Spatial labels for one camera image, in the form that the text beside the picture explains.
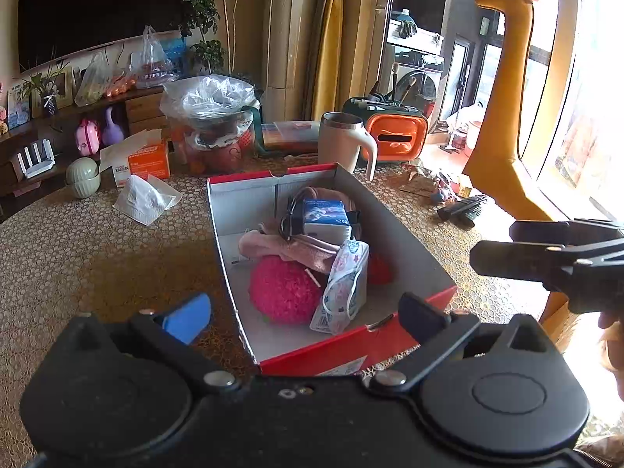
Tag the clear plastic bag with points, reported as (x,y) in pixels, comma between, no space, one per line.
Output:
(209,102)

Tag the yellow curtain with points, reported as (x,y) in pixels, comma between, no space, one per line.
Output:
(341,34)

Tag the small potted plant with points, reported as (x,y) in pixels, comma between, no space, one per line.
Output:
(48,92)

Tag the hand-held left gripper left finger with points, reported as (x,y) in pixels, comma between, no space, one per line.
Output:
(187,317)

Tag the black remote control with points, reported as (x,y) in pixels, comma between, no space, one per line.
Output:
(460,207)
(475,218)

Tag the stick vacuum cleaner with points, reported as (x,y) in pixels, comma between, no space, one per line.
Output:
(458,107)

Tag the pink kids bottle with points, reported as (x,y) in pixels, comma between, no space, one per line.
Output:
(87,139)

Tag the blue white tissue pack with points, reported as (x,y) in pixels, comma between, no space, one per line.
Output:
(326,219)

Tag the magenta fuzzy ball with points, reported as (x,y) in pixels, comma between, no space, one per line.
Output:
(285,290)

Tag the small yellow box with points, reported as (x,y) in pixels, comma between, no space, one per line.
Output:
(463,190)

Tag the beige standing air conditioner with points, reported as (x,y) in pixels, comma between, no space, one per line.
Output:
(292,34)

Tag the washing machine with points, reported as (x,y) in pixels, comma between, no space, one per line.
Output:
(414,87)

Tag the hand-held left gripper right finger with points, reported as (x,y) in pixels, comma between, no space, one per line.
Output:
(421,317)

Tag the small blue pig toy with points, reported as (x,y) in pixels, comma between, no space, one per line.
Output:
(438,196)

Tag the purple toy vase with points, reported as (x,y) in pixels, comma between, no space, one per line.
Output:
(114,129)

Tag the wooden tv cabinet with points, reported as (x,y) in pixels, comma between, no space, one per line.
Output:
(146,107)

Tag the green potted plant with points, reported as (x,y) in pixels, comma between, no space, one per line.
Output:
(204,24)

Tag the red white cardboard box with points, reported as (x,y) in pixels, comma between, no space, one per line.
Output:
(292,346)

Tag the cream mug with steel rim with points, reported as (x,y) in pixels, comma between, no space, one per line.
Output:
(341,141)

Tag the yellow giraffe plush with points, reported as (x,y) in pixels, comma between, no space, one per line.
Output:
(507,107)

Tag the crumpled snack wrapper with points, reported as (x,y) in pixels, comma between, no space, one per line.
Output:
(419,183)

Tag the white paper tissue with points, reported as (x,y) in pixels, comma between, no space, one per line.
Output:
(146,200)

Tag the pink towel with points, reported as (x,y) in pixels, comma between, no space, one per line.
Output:
(312,253)

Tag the black metal clip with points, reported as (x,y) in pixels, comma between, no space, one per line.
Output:
(290,219)

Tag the plastic bag of fruit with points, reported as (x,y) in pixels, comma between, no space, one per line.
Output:
(97,83)
(153,63)

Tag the patterned face mask packet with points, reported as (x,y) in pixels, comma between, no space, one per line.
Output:
(341,292)

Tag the white marker pen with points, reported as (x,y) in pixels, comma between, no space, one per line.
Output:
(375,107)
(364,102)

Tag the orange green desk organizer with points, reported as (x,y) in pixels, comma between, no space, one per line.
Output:
(395,136)

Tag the orange white carton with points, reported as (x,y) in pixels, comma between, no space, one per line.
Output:
(146,161)

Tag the orange bucket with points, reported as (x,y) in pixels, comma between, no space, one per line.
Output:
(474,139)

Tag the photo frame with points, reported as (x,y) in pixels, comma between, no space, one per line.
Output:
(19,105)

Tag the pink plush toy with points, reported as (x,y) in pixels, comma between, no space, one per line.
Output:
(3,122)

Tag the green ceramic jar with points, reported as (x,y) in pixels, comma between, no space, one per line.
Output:
(83,178)

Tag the person's right hand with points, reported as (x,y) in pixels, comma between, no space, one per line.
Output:
(615,351)

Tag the white router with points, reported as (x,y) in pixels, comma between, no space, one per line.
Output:
(36,161)

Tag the clear plastic organizer box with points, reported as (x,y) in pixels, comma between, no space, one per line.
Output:
(290,136)

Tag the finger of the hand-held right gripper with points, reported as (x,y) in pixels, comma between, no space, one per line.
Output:
(516,259)
(560,233)

